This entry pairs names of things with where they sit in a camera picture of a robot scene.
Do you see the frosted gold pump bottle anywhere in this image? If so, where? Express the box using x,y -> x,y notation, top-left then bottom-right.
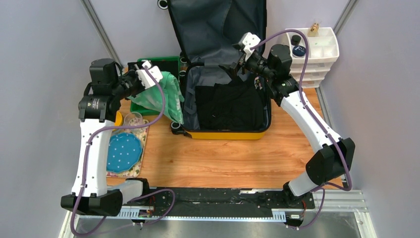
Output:
307,22 -> 319,37

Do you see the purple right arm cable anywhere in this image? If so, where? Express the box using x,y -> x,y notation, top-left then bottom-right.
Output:
251,29 -> 353,230

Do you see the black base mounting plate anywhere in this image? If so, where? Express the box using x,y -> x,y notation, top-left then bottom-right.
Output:
119,178 -> 315,227

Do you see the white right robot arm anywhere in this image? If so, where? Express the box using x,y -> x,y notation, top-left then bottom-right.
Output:
225,44 -> 355,208

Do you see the blue round cream jar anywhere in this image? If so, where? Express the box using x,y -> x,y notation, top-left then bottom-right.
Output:
292,45 -> 307,58

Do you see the black garment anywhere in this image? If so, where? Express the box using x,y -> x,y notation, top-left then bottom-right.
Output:
195,82 -> 266,131
128,60 -> 179,78

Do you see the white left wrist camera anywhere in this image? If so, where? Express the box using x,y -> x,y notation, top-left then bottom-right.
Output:
135,60 -> 163,90

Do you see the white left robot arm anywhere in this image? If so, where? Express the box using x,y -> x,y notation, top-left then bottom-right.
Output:
60,59 -> 152,216

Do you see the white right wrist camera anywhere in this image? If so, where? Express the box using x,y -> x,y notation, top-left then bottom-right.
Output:
238,32 -> 261,55

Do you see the white plastic drawer organizer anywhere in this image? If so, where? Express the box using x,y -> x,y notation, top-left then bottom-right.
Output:
281,27 -> 339,88

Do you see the small black jar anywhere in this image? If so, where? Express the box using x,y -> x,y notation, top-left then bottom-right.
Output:
290,35 -> 302,46

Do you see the blue polka dot plate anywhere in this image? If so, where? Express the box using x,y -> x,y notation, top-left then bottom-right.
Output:
106,133 -> 143,174

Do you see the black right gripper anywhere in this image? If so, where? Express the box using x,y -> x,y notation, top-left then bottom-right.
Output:
219,50 -> 275,81

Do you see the aluminium frame rail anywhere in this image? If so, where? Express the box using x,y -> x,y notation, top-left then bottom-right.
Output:
74,187 -> 377,238

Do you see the green plastic tray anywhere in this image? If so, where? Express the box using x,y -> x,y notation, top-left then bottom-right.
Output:
128,56 -> 180,116

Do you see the yellow Pikachu hard-shell suitcase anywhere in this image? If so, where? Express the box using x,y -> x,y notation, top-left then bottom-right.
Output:
167,0 -> 271,140

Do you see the clear plastic cup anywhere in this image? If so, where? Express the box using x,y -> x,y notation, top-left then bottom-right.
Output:
123,112 -> 144,126

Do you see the green garment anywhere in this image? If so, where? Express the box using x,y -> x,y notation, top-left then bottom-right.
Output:
128,71 -> 184,124

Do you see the floral placemat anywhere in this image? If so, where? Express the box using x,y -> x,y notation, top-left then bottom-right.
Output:
106,127 -> 149,178

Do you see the yellow bowl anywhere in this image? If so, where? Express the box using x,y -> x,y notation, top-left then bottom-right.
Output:
114,111 -> 123,126

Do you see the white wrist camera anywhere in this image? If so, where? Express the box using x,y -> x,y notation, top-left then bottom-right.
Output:
135,60 -> 163,90
238,32 -> 261,55

